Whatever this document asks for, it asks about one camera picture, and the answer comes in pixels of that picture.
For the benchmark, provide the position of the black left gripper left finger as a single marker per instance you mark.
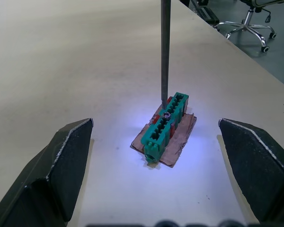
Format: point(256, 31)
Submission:
point(38, 179)

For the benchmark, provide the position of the black metal frame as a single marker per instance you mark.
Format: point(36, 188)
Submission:
point(208, 16)

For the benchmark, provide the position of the chrome base office chair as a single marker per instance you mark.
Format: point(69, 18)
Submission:
point(247, 24)

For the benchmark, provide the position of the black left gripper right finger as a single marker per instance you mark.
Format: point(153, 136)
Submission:
point(262, 175)

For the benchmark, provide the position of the silver screw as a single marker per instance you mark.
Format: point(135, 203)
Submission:
point(165, 115)

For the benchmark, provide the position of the small brown cardboard piece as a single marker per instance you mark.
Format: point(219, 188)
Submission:
point(180, 139)

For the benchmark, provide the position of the green plastic screw holder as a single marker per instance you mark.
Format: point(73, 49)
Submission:
point(161, 139)

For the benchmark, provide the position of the black electric screwdriver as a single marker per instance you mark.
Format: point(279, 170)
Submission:
point(165, 52)

